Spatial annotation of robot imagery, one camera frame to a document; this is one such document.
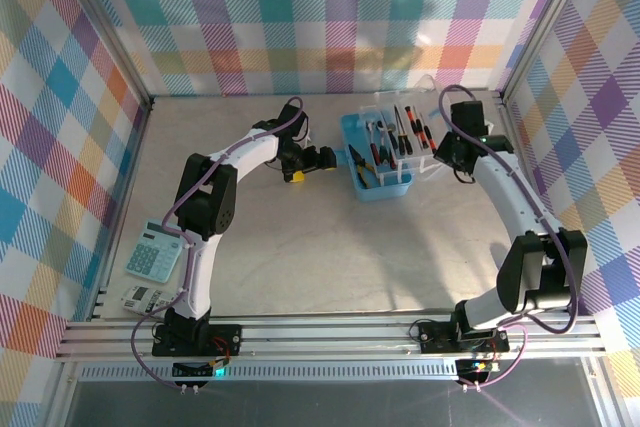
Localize yellow black handled pliers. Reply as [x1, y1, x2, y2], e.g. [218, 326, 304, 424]
[347, 143, 377, 189]

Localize long thin orange-handled screwdriver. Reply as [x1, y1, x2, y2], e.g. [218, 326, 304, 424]
[393, 104, 411, 157]

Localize light blue plastic toolbox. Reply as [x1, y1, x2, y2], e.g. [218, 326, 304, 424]
[339, 113, 416, 204]

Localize light blue calculator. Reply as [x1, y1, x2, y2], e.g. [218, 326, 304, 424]
[124, 219, 182, 282]

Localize white device with barcode label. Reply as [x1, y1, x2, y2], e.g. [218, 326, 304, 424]
[121, 284, 174, 317]

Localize black controller box with LED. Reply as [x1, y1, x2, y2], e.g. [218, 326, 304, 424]
[172, 361, 222, 381]
[457, 359, 501, 378]

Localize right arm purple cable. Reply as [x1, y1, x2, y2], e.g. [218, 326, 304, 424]
[438, 84, 581, 391]

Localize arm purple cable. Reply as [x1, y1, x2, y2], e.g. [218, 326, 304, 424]
[130, 95, 307, 391]
[438, 84, 581, 391]

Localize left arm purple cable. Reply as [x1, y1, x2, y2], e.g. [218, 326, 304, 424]
[130, 95, 307, 391]

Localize aluminium frame post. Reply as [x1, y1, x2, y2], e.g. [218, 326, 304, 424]
[499, 0, 599, 104]
[47, 0, 155, 109]

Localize aluminium frame rail beam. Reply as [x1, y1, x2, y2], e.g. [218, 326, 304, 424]
[54, 314, 609, 363]

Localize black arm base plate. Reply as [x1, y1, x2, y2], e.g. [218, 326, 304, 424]
[418, 319, 511, 355]
[152, 321, 243, 356]

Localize slotted metal cable duct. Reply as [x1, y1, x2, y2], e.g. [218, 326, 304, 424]
[79, 365, 461, 381]

